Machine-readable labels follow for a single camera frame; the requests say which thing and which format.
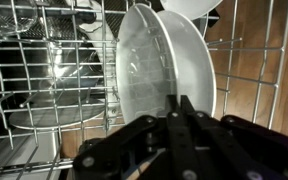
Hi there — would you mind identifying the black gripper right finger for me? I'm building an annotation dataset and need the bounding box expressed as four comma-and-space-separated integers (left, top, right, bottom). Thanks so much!
179, 94, 252, 180

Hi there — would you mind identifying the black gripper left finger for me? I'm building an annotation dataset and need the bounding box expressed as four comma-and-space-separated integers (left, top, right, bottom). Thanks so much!
166, 95, 198, 180

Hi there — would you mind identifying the white dinner plate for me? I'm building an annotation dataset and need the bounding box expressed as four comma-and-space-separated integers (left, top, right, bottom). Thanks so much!
116, 3, 178, 123

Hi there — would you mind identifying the white plate in rack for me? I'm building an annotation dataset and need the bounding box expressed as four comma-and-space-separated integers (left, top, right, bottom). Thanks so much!
158, 10, 217, 116
160, 0, 223, 20

